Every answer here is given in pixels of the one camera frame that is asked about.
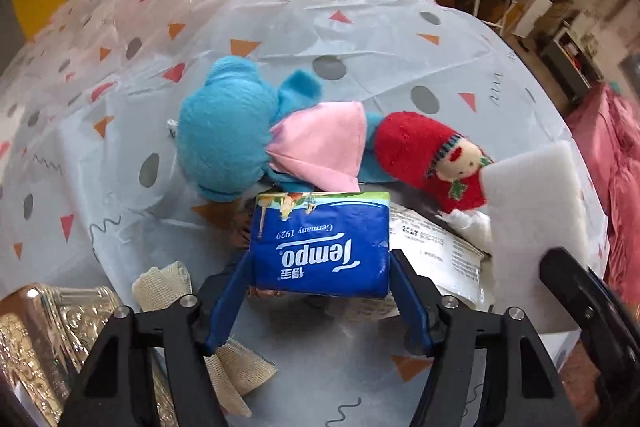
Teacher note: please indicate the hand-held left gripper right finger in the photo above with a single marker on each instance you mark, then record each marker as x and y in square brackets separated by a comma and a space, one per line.
[412, 302]

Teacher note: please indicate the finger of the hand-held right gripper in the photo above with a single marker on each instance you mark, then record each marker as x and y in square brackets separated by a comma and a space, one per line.
[570, 277]

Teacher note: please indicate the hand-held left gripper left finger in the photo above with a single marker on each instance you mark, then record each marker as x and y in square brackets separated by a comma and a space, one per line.
[225, 307]

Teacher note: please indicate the beige bandage roll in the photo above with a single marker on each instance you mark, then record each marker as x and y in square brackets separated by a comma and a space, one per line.
[160, 282]

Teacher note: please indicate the white sponge block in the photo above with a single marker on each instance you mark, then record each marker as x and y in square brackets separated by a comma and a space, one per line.
[530, 192]

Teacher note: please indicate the blue tissue packet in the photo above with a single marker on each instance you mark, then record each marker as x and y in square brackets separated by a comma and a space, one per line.
[320, 252]

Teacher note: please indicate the red knitted doll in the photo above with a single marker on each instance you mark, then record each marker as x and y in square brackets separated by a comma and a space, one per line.
[405, 147]

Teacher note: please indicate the blue plush toy pink dress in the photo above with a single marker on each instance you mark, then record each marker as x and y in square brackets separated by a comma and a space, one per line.
[220, 132]

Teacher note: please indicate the gold tin box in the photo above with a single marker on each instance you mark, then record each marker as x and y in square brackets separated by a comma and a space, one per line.
[45, 347]

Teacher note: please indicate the white printed plastic packet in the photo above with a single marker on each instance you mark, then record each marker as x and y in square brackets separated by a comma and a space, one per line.
[440, 257]

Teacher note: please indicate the small white box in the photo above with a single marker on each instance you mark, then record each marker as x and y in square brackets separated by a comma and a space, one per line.
[562, 347]

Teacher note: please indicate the pink cloth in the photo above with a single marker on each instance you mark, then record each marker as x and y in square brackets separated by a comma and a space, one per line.
[620, 157]

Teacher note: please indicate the patterned white tablecloth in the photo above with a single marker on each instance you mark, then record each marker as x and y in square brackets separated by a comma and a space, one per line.
[350, 32]

